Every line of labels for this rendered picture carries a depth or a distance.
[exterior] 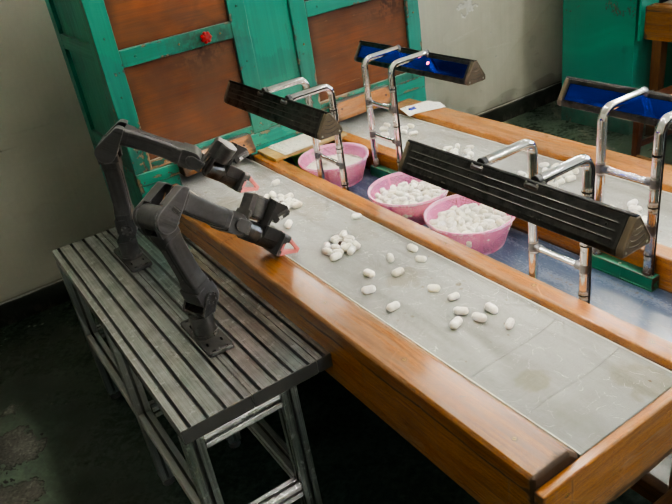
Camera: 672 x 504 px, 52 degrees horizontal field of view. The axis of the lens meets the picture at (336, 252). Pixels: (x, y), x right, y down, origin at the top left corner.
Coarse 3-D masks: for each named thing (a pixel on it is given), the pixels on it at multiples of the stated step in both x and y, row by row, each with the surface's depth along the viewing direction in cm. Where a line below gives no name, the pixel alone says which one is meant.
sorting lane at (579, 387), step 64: (192, 192) 253; (256, 192) 245; (320, 256) 198; (384, 256) 193; (384, 320) 166; (448, 320) 162; (512, 384) 140; (576, 384) 138; (640, 384) 135; (576, 448) 124
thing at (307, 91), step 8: (288, 80) 224; (296, 80) 225; (304, 80) 226; (264, 88) 220; (272, 88) 221; (280, 88) 223; (304, 88) 228; (312, 88) 212; (320, 88) 213; (328, 88) 214; (288, 96) 208; (296, 96) 210; (304, 96) 211; (328, 96) 217; (312, 104) 231; (336, 104) 219; (336, 112) 219; (336, 120) 221; (336, 136) 223; (336, 144) 225; (320, 152) 240; (320, 160) 241; (328, 160) 234; (336, 160) 231; (344, 160) 228; (320, 168) 242; (344, 168) 228; (320, 176) 243; (344, 176) 230; (344, 184) 231
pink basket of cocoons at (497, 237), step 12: (432, 204) 210; (444, 204) 213; (456, 204) 214; (432, 216) 209; (432, 228) 197; (504, 228) 194; (456, 240) 194; (468, 240) 193; (480, 240) 193; (492, 240) 195; (504, 240) 200; (480, 252) 197; (492, 252) 198
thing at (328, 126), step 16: (224, 96) 239; (240, 96) 230; (256, 96) 222; (272, 96) 215; (256, 112) 221; (272, 112) 214; (288, 112) 206; (304, 112) 200; (320, 112) 194; (304, 128) 199; (320, 128) 193; (336, 128) 195
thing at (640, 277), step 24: (624, 96) 166; (600, 120) 165; (600, 144) 167; (600, 168) 170; (600, 192) 173; (648, 216) 164; (600, 264) 182; (624, 264) 177; (648, 264) 169; (648, 288) 172
